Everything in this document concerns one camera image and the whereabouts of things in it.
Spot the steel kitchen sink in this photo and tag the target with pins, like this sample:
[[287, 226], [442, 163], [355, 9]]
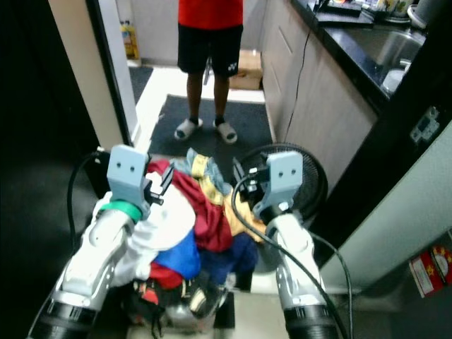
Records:
[[392, 46]]

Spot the person in red shirt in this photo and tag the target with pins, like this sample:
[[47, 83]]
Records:
[[208, 46]]

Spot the large black floor mat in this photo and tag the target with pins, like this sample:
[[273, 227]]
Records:
[[248, 116]]

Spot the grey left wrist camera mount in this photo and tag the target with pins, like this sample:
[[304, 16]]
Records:
[[127, 173]]

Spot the white door frame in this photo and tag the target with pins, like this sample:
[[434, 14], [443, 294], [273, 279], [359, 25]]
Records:
[[85, 70]]

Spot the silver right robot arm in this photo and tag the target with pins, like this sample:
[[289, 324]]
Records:
[[300, 275]]

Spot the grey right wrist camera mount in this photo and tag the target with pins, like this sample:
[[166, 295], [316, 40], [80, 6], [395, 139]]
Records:
[[282, 176]]

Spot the black and red garment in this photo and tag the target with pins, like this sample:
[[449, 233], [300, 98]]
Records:
[[201, 300]]

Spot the grey blue garment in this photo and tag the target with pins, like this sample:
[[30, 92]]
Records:
[[199, 168]]

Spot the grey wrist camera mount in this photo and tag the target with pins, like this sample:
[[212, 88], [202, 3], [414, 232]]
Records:
[[282, 176], [127, 173]]

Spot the black round floor fan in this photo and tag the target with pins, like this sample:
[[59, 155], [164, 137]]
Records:
[[314, 176]]

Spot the black countertop tray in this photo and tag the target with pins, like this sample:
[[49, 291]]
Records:
[[339, 8]]

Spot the bright blue garment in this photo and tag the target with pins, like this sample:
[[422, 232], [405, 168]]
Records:
[[183, 258]]

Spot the pale grey appliance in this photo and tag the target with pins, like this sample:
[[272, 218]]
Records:
[[388, 226]]

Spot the dark red garment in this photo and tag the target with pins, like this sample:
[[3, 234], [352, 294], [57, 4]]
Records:
[[208, 212]]

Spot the navy blue garment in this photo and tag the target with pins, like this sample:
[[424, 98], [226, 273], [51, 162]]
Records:
[[227, 258]]

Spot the small dark floor mat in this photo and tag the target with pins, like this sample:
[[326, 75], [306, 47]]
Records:
[[140, 81]]

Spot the yellow bottle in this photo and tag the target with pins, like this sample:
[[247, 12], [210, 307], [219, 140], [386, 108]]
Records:
[[129, 41]]

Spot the yellow garment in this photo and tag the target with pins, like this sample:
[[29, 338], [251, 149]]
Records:
[[244, 212]]

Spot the beige cabinet with black countertop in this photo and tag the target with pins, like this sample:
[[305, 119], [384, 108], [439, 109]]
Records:
[[325, 99]]

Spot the red printed packet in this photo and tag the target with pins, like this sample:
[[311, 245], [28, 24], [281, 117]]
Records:
[[432, 270]]

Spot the white garment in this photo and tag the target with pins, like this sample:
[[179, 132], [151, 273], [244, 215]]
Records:
[[162, 226]]

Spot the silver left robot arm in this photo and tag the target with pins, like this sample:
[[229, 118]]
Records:
[[95, 261]]

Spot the brown cardboard box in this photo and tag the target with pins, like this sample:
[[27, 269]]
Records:
[[248, 67]]

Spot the white round container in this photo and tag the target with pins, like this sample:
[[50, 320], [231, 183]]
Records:
[[431, 10]]

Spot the grey wall socket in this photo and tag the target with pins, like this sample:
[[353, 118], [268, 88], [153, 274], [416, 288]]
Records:
[[426, 125]]

